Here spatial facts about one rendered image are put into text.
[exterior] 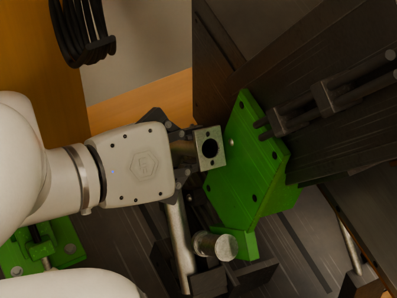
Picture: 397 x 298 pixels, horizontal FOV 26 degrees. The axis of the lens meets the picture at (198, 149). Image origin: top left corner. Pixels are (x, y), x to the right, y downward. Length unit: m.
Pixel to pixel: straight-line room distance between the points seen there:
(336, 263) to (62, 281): 0.85
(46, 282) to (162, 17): 2.36
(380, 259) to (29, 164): 0.62
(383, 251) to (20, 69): 0.59
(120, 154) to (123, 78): 1.69
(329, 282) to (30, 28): 0.60
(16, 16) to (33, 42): 0.06
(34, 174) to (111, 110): 0.92
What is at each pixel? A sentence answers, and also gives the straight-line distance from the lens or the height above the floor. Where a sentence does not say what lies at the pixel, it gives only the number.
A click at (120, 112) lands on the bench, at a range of 1.58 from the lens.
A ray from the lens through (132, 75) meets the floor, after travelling 2.76.
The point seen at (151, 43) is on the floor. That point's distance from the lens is 2.85.
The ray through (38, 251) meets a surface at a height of 0.99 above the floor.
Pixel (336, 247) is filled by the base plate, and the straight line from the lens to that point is 1.42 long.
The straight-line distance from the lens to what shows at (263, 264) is 1.33.
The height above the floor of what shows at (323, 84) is 1.50.
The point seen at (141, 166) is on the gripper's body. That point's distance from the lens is 1.09.
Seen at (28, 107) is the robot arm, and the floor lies 1.39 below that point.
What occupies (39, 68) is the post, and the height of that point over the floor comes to 1.14.
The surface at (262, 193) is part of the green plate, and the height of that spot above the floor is 1.19.
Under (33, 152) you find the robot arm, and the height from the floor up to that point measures 1.59.
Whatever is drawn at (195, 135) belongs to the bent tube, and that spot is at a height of 1.23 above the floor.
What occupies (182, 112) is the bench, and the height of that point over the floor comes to 0.88.
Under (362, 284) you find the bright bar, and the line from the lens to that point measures 1.28.
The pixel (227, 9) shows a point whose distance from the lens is 1.24.
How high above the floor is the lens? 2.15
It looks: 56 degrees down
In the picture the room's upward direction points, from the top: straight up
